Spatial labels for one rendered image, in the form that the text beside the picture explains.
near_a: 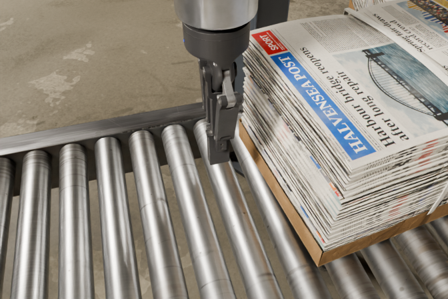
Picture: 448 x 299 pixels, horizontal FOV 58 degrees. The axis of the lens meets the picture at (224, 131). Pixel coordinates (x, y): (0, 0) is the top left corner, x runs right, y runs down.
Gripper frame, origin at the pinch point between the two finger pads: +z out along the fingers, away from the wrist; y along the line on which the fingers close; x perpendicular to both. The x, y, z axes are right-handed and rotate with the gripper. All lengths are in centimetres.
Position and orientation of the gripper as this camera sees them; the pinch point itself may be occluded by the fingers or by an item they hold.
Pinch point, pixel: (218, 143)
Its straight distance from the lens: 58.6
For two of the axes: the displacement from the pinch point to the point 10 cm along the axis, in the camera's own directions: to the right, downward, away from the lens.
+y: -2.7, -6.7, 6.9
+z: 0.0, 7.1, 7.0
